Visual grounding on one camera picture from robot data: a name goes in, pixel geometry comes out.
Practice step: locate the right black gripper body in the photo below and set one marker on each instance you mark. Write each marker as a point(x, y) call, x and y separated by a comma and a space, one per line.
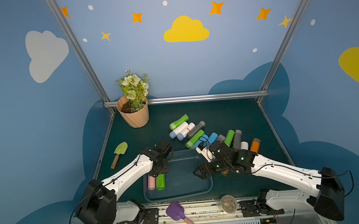
point(209, 166)

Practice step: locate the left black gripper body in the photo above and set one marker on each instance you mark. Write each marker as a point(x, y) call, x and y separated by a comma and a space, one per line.
point(160, 166)

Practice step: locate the green trash bag roll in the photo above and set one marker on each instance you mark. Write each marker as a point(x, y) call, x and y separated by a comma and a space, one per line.
point(160, 182)

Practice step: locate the pink trash bag roll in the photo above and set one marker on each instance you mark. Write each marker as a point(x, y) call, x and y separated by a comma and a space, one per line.
point(151, 183)

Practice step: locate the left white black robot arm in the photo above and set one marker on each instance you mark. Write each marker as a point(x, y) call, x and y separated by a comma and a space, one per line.
point(99, 204)

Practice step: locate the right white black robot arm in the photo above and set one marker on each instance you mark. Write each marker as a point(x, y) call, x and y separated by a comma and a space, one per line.
point(321, 191)

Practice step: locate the white roll blue end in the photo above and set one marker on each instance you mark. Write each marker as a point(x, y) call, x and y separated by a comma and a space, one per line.
point(244, 145)

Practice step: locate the grey roll on right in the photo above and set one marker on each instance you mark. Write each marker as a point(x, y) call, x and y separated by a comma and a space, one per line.
point(236, 144)

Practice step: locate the white blue trash bag roll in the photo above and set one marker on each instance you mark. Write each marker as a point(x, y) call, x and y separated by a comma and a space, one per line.
point(177, 130)

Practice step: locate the teal plastic storage box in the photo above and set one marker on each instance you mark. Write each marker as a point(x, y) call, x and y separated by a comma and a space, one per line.
point(180, 182)

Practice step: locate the dark grey trash bag roll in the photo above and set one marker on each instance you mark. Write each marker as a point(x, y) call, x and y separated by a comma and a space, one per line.
point(195, 129)

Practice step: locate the round clear lid dish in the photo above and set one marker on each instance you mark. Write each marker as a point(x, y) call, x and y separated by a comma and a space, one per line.
point(229, 204)

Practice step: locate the beige flower pot with plant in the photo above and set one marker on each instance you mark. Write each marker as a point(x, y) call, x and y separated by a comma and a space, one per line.
point(133, 106)

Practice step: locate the green trowel wooden handle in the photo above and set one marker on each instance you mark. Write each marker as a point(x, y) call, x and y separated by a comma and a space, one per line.
point(120, 149)

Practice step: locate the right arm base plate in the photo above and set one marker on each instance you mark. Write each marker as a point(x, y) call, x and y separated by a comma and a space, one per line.
point(250, 208)

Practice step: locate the purple toy shovel pink handle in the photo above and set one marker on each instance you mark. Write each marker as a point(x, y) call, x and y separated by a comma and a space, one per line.
point(176, 212)

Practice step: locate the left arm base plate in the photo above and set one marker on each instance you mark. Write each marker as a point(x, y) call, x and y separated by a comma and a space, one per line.
point(150, 216)

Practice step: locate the aluminium frame rail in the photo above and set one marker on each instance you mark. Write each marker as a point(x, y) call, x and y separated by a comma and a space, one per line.
point(210, 97)

